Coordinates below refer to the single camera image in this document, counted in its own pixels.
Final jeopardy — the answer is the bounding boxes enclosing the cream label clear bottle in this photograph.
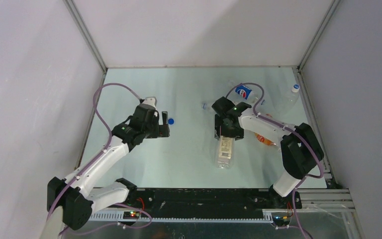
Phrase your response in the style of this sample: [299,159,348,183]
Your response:
[214,136,235,169]

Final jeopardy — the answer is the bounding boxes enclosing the clear unlabelled plastic bottle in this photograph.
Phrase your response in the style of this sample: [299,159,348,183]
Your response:
[275,87,299,115]

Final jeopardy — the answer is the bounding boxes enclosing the white bottle cap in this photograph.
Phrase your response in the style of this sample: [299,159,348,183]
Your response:
[291,84,300,93]

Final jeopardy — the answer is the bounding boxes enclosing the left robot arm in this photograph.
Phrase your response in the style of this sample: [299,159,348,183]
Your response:
[47,97,170,231]

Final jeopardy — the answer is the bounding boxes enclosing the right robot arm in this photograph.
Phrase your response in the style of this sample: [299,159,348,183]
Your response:
[210,97,324,208]

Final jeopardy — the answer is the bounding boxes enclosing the blue bottle cap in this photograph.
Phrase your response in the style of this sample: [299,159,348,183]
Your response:
[168,118,175,125]

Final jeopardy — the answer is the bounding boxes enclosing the Pepsi bottle blue label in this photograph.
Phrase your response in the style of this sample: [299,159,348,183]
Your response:
[226,80,265,106]

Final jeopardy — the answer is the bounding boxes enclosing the orange label plastic bottle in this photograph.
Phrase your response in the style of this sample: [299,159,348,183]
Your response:
[254,119,280,148]

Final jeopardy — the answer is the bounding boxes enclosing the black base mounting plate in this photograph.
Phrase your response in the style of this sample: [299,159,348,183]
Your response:
[125,188,302,220]

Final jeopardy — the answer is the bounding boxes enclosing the left controller board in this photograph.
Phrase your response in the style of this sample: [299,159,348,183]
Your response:
[122,211,141,220]

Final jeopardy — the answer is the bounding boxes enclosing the controller board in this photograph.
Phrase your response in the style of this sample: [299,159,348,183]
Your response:
[272,216,291,229]
[122,211,141,220]

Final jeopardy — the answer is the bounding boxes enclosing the right controller board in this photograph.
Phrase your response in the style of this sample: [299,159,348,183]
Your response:
[272,216,291,229]

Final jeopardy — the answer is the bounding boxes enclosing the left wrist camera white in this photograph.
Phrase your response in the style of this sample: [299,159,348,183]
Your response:
[142,97,157,110]

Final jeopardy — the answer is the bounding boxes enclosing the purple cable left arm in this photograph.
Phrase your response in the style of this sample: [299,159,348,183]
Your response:
[46,83,144,228]

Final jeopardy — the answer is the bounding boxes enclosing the white slotted cable duct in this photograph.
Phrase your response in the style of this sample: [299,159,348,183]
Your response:
[89,211,274,224]

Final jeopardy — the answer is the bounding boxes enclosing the grey aluminium frame rail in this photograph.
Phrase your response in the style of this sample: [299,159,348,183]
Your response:
[292,66,365,239]

